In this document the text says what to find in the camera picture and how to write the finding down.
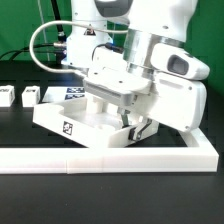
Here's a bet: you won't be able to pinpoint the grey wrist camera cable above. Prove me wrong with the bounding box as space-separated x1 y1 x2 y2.
29 20 129 75

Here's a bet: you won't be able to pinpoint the white marker base sheet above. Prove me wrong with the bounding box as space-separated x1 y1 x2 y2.
42 87 85 103

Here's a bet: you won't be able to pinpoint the black cables at base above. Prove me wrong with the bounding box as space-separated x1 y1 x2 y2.
0 0 68 62

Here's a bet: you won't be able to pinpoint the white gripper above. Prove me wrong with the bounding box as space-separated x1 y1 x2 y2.
82 43 208 142

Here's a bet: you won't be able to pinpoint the white L-shaped obstacle fence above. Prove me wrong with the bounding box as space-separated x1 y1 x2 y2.
0 129 219 174

